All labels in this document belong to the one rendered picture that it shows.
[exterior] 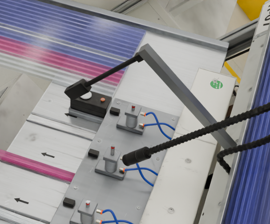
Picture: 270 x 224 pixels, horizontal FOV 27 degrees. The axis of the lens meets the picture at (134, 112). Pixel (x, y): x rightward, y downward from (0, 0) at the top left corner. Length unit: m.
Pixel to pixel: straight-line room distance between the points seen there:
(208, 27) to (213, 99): 1.40
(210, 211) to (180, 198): 0.08
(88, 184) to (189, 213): 0.18
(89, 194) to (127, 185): 0.07
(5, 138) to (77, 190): 0.61
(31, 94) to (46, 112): 0.49
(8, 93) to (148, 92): 0.52
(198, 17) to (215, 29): 0.12
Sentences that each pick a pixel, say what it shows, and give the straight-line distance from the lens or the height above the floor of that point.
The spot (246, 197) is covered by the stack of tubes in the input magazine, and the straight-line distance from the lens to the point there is 0.77.
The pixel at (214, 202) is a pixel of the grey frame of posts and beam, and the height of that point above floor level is 1.33.
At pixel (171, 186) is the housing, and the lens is 0.93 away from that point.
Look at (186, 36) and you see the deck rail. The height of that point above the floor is 1.13.
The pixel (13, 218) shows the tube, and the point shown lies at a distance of 0.97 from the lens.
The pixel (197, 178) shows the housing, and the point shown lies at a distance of 0.95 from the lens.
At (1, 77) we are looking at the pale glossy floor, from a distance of 2.39.
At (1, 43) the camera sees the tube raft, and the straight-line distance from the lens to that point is 1.28.
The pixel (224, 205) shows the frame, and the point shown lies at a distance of 0.78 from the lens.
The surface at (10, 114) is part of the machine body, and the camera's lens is 1.55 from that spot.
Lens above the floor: 1.83
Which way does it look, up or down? 40 degrees down
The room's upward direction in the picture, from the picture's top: 66 degrees clockwise
